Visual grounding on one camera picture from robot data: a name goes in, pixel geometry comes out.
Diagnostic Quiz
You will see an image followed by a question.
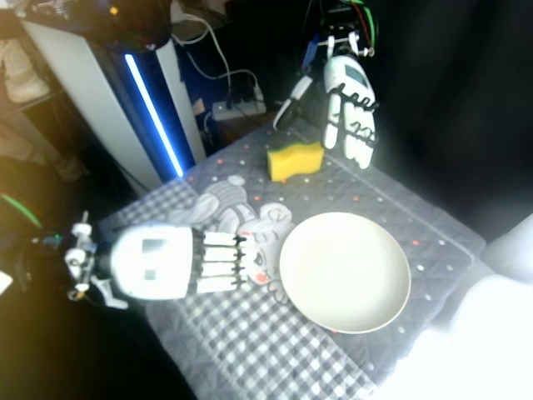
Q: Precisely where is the white computer tower blue light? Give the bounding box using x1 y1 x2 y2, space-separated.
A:
20 19 208 193

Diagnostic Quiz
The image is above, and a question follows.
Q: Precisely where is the cream round plate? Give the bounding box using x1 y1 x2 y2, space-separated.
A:
277 211 412 335

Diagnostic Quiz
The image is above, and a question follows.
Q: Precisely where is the white cloth bundle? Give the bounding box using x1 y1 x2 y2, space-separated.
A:
0 37 52 104

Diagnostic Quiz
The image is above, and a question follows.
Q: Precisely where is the black rounded device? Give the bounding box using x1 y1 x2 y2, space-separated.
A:
81 0 172 53

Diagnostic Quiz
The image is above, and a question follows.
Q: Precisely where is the white cable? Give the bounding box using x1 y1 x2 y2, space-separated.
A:
170 13 232 83
182 47 260 99

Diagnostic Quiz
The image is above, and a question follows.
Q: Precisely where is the blue cable plug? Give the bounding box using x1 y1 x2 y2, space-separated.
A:
300 37 321 75

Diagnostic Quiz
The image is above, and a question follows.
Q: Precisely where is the grey quilt with bear print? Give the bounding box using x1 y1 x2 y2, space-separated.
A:
99 120 488 400

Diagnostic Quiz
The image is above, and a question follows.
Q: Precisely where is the white power strip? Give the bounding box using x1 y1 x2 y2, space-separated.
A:
211 93 267 123

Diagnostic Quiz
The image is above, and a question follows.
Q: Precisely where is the yellow sponge with green pad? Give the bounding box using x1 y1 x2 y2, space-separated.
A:
266 140 326 183

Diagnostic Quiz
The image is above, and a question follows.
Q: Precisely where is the white robot body shell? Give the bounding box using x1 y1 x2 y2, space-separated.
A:
374 216 533 400

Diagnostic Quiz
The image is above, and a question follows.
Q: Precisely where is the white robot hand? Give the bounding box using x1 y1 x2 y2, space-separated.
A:
108 223 262 301
272 55 381 170

